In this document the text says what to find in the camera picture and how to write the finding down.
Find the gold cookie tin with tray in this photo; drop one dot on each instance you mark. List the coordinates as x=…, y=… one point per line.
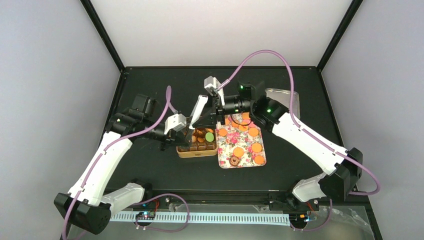
x=199, y=146

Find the white and metal tongs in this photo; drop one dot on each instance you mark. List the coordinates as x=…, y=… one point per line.
x=197, y=110

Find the chocolate donut cookie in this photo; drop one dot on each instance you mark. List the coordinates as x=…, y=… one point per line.
x=234, y=161

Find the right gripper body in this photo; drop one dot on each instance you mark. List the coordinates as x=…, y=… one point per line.
x=217, y=110

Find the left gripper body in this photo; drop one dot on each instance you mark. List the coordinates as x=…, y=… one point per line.
x=168, y=138

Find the green macaron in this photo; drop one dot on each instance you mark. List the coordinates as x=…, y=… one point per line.
x=209, y=137

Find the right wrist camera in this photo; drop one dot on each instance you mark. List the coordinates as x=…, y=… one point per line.
x=211, y=85

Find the floral serving tray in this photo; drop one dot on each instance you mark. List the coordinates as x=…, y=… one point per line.
x=240, y=137

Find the silver tin lid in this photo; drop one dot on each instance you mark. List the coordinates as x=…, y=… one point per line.
x=283, y=96

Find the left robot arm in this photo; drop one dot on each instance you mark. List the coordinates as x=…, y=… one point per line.
x=86, y=205

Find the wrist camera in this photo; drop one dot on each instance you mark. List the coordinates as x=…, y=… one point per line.
x=211, y=85
x=176, y=122

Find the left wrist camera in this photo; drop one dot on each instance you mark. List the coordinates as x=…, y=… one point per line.
x=176, y=122

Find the white slotted cable duct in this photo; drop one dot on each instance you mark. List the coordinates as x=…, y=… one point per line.
x=277, y=219

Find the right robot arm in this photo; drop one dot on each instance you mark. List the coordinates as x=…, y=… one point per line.
x=271, y=110

